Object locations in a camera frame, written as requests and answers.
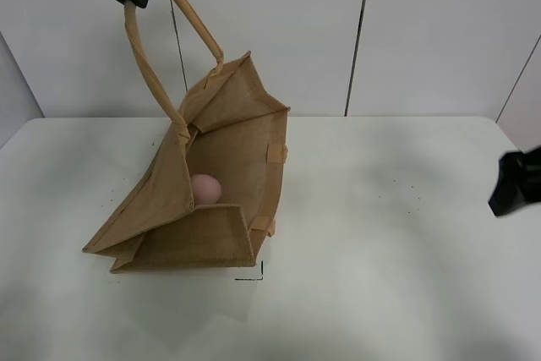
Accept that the pink peach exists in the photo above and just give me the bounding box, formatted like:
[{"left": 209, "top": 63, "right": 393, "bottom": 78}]
[{"left": 191, "top": 174, "right": 221, "bottom": 205}]

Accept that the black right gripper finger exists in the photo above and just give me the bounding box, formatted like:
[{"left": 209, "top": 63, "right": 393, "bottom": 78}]
[{"left": 489, "top": 150, "right": 541, "bottom": 217}]

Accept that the brown linen tote bag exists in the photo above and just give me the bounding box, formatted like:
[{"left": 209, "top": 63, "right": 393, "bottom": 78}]
[{"left": 84, "top": 0, "right": 288, "bottom": 273}]

